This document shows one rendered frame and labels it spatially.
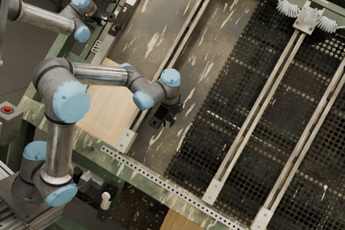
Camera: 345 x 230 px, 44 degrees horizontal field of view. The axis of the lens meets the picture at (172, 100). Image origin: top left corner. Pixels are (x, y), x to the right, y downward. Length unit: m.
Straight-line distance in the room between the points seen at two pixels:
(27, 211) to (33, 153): 0.24
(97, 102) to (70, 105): 1.13
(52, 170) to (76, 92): 0.36
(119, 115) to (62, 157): 0.94
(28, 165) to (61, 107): 0.45
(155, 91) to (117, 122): 0.81
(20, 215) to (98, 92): 0.93
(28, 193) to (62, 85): 0.60
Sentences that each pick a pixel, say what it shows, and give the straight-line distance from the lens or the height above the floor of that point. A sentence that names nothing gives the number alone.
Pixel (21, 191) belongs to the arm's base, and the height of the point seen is 1.09.
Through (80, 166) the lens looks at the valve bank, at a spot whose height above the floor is 0.74.
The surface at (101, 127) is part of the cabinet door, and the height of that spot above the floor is 0.94.
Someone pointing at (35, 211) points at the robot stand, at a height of 1.04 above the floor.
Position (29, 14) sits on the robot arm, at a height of 1.59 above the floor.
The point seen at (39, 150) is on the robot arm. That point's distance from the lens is 1.68.
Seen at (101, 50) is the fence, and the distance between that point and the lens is 2.44.
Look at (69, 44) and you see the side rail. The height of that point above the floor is 1.18.
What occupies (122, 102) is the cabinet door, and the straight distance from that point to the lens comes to 2.38.
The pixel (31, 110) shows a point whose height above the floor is 0.86.
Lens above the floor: 2.38
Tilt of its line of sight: 31 degrees down
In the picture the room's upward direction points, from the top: 22 degrees clockwise
